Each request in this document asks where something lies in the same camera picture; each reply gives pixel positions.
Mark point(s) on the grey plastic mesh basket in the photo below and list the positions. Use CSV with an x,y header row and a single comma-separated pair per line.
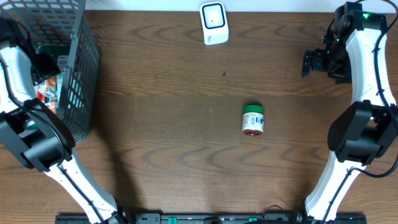
x,y
59,27

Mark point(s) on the white black barcode scanner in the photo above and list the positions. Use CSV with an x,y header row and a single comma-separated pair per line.
x,y
214,23

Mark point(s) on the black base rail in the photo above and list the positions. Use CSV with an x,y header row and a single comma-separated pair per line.
x,y
270,217

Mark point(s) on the white green package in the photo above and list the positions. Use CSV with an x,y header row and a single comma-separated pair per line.
x,y
62,62

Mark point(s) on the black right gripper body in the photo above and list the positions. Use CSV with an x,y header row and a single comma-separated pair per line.
x,y
336,63

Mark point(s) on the orange snack packet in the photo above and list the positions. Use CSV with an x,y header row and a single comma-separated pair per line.
x,y
48,87

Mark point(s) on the orange tissue packet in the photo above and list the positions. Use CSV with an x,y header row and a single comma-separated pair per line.
x,y
53,106

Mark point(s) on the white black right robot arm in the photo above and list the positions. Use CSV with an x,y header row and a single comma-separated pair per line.
x,y
355,53

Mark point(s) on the green lidded white canister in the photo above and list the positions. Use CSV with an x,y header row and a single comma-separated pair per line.
x,y
253,120

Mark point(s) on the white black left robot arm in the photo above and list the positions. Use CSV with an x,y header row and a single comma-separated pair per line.
x,y
38,138

